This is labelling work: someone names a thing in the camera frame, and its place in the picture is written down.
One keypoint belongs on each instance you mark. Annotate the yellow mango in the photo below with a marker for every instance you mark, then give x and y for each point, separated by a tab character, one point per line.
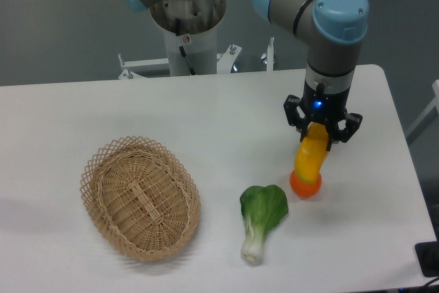
311	154

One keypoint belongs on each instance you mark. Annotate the black device at table edge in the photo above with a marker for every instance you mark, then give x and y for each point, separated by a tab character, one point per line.
427	254

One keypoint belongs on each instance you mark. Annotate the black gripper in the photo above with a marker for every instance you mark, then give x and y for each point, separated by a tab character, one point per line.
325	109

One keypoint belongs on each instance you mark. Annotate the green bok choy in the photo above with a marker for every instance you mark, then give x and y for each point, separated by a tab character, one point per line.
262	209

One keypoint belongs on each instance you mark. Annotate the white frame at right edge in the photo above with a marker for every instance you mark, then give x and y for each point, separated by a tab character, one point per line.
424	119

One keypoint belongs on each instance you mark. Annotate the orange fruit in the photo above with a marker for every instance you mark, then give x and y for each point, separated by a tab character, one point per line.
304	190

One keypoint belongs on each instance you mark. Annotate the woven wicker basket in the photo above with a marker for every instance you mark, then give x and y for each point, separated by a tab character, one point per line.
140	198

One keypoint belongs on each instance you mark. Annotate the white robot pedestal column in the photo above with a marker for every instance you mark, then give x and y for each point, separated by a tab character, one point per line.
191	54

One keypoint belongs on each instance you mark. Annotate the white metal base frame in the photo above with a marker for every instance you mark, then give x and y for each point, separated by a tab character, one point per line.
225	63

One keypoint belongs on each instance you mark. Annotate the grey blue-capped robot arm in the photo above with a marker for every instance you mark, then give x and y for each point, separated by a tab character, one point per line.
333	30

